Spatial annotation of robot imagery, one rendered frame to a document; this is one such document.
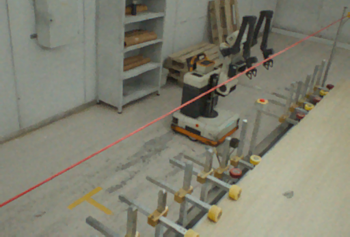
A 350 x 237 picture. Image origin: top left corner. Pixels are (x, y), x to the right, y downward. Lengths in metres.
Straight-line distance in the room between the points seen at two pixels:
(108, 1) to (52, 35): 0.91
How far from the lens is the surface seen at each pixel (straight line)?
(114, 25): 4.85
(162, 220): 2.12
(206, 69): 4.51
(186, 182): 2.28
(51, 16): 4.29
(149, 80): 5.86
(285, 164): 2.89
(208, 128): 4.49
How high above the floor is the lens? 2.40
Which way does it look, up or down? 26 degrees down
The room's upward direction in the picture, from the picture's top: 6 degrees clockwise
